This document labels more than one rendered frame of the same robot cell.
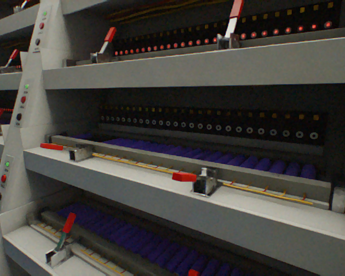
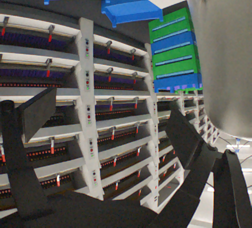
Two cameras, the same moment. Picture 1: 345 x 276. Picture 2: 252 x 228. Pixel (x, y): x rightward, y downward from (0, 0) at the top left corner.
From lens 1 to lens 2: 0.49 m
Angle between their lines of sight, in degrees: 18
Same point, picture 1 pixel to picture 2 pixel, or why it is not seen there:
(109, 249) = (31, 68)
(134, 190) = (18, 92)
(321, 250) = not seen: outside the picture
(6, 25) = (121, 148)
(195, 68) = not seen: hidden behind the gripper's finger
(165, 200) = (7, 93)
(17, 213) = (77, 69)
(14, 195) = (79, 76)
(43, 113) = (78, 113)
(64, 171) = not seen: hidden behind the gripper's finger
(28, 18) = (105, 153)
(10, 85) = (104, 122)
